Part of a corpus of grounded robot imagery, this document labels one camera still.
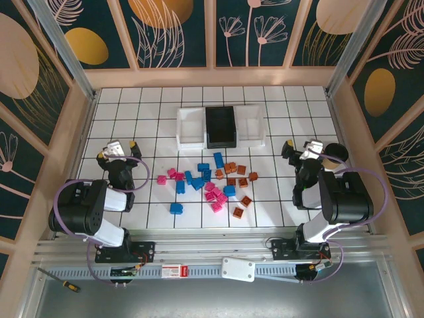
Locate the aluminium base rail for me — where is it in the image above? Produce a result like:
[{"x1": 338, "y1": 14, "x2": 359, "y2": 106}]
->
[{"x1": 32, "y1": 227, "x2": 390, "y2": 266}]

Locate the grey slotted cable duct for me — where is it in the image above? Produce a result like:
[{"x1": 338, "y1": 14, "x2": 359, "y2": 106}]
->
[{"x1": 49, "y1": 263, "x2": 334, "y2": 283}]

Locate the black plastic bin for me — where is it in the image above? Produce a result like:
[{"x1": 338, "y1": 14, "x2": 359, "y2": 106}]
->
[{"x1": 204, "y1": 105, "x2": 239, "y2": 149}]

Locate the aluminium frame post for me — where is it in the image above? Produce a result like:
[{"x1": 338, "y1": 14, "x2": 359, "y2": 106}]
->
[
  {"x1": 325, "y1": 0, "x2": 397, "y2": 97},
  {"x1": 28, "y1": 0, "x2": 99, "y2": 100}
]

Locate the red and white label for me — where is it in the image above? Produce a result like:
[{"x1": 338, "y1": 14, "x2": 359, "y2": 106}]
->
[{"x1": 161, "y1": 264, "x2": 189, "y2": 279}]

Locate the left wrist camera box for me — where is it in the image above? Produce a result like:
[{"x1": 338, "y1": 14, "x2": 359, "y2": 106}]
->
[{"x1": 105, "y1": 140, "x2": 125, "y2": 157}]

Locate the white mounting plate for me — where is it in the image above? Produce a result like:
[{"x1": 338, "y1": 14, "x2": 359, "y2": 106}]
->
[{"x1": 221, "y1": 256, "x2": 256, "y2": 283}]

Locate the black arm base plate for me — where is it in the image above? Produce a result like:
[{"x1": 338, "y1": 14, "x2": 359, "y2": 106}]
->
[
  {"x1": 95, "y1": 240, "x2": 156, "y2": 264},
  {"x1": 270, "y1": 237, "x2": 331, "y2": 262}
]

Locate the paper cup with black lid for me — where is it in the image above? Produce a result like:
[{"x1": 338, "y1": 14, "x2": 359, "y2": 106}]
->
[{"x1": 321, "y1": 142, "x2": 349, "y2": 173}]

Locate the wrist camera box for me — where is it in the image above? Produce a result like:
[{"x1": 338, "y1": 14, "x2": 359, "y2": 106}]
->
[
  {"x1": 105, "y1": 140, "x2": 125, "y2": 157},
  {"x1": 306, "y1": 140, "x2": 325, "y2": 162}
]

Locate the small circuit board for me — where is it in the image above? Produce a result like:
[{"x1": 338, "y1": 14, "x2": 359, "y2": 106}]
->
[
  {"x1": 110, "y1": 266, "x2": 139, "y2": 278},
  {"x1": 296, "y1": 261, "x2": 333, "y2": 278}
]

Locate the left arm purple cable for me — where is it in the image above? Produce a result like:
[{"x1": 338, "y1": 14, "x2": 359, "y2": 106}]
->
[{"x1": 54, "y1": 154, "x2": 150, "y2": 286}]

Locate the aluminium side rail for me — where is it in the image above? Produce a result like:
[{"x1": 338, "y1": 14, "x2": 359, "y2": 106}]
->
[
  {"x1": 326, "y1": 92, "x2": 375, "y2": 233},
  {"x1": 52, "y1": 91, "x2": 100, "y2": 240}
]

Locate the yellow black screwdriver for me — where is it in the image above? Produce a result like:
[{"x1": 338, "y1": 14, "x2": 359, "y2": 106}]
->
[{"x1": 36, "y1": 267, "x2": 81, "y2": 293}]

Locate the translucent white plastic bin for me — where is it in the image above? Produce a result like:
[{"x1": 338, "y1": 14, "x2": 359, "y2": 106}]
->
[{"x1": 234, "y1": 104, "x2": 268, "y2": 148}]

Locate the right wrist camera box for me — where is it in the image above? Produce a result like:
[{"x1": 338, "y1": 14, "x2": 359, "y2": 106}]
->
[{"x1": 306, "y1": 140, "x2": 325, "y2": 162}]

